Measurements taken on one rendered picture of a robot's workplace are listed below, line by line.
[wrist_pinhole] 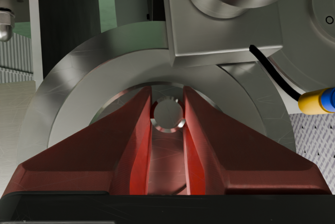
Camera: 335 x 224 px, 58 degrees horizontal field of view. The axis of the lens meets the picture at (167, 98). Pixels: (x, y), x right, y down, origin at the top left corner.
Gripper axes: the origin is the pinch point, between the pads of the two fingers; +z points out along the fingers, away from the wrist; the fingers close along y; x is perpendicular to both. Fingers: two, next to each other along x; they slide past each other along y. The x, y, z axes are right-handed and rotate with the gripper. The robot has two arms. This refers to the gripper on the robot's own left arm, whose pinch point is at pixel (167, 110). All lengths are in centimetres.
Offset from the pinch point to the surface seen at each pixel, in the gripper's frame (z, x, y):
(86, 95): 2.9, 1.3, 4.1
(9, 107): 28.3, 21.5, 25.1
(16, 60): 296, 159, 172
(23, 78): 290, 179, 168
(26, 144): 1.5, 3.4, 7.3
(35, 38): 5.7, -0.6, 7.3
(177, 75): 3.8, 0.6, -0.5
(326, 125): 14.0, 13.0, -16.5
